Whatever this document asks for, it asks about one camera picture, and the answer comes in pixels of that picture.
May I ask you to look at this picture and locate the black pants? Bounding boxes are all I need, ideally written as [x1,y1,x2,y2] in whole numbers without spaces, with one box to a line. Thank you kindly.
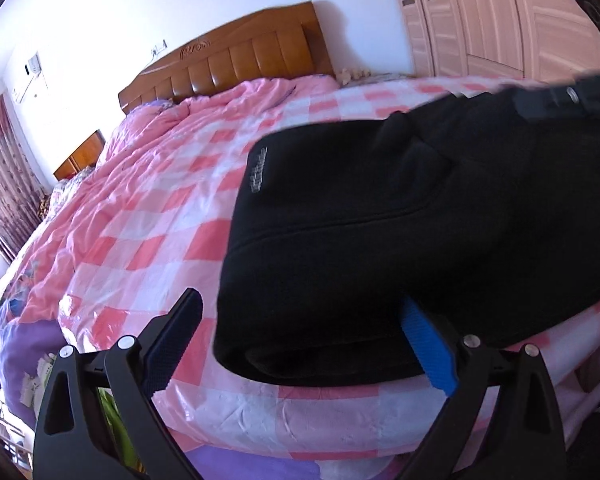
[213,88,600,387]

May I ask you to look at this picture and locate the light wooden wardrobe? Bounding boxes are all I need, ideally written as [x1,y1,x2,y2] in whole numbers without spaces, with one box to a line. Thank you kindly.
[399,0,600,82]

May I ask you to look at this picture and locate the purple floral bedding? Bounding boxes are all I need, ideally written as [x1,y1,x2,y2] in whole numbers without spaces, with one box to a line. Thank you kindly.
[0,304,66,429]

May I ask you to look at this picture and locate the pink checkered quilt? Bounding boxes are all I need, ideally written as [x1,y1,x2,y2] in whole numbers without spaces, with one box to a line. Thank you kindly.
[0,76,338,359]

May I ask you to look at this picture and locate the dark red curtain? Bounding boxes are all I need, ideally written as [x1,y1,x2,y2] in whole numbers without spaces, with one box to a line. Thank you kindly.
[0,96,45,263]

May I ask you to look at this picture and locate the brown wooden nightstand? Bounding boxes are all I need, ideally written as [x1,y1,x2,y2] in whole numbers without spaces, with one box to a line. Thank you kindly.
[54,130,105,181]

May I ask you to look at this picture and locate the pink checkered bed sheet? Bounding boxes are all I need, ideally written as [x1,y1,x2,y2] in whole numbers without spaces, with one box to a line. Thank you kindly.
[135,77,506,462]

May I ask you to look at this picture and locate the brown wooden headboard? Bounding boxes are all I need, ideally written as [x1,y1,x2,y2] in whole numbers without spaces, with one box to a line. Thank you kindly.
[118,1,334,114]

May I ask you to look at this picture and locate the white wall air conditioner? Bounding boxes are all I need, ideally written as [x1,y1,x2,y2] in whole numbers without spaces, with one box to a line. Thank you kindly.
[10,52,46,104]

